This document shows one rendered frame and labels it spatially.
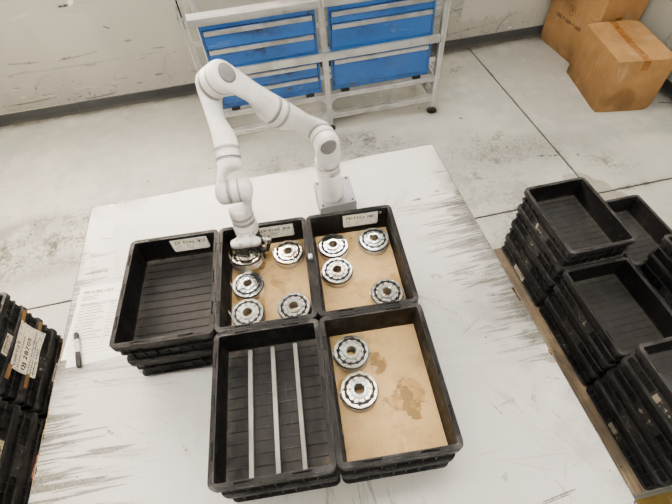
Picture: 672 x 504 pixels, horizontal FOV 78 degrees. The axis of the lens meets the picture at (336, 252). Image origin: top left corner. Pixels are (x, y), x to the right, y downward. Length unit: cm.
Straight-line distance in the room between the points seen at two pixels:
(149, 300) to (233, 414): 51
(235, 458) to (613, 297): 166
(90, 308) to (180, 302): 42
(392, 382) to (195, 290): 71
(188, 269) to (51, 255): 174
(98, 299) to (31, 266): 144
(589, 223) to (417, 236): 88
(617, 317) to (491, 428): 93
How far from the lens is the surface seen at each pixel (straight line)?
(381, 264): 142
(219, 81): 124
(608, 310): 211
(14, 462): 216
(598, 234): 220
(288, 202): 182
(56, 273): 305
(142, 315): 150
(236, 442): 123
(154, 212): 198
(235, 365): 130
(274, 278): 142
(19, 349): 221
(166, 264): 158
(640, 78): 387
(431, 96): 349
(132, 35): 397
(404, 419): 120
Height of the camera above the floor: 198
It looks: 52 degrees down
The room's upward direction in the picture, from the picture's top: 6 degrees counter-clockwise
